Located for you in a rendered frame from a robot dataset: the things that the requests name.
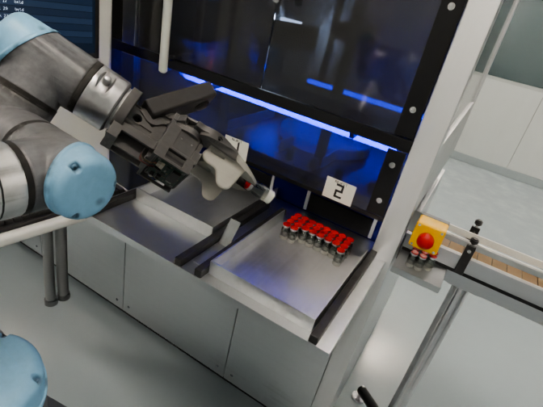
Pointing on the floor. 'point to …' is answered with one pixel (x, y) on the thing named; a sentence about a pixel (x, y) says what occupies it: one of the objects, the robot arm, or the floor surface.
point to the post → (415, 176)
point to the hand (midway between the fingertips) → (246, 178)
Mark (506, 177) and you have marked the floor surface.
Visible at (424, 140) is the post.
